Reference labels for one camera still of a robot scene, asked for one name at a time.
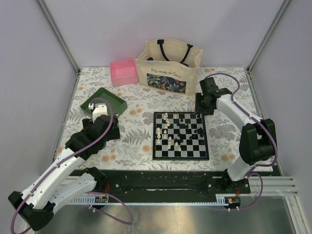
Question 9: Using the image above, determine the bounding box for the black white chess board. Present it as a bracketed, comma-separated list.
[152, 112, 209, 160]

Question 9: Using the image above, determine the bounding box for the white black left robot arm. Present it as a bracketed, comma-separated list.
[8, 98, 120, 233]

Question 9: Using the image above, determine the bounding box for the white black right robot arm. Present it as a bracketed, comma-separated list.
[195, 93, 278, 193]

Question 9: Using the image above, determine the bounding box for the green plastic tray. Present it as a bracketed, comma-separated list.
[80, 87, 128, 117]

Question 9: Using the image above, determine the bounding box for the beige canvas tote bag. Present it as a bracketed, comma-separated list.
[136, 39, 203, 97]

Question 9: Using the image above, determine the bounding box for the pink plastic box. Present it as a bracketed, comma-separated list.
[110, 59, 139, 87]

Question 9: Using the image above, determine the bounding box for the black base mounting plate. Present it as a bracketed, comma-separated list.
[106, 172, 251, 195]

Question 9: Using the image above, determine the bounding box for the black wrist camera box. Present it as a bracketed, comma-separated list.
[199, 77, 232, 98]

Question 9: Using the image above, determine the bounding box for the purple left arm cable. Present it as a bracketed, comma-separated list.
[11, 97, 134, 234]

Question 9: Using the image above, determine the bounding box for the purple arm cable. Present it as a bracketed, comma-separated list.
[203, 73, 278, 211]
[11, 97, 134, 234]

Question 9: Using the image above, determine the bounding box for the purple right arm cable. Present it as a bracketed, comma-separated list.
[203, 73, 278, 211]

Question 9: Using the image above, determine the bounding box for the white slotted cable duct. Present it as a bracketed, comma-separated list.
[68, 195, 108, 205]

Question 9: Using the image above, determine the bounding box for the right aluminium corner post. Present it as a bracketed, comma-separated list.
[246, 0, 293, 73]

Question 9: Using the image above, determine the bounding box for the aluminium corner post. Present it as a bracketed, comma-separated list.
[36, 0, 81, 74]
[246, 0, 293, 73]

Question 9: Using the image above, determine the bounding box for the left aluminium corner post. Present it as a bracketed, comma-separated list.
[36, 0, 81, 74]

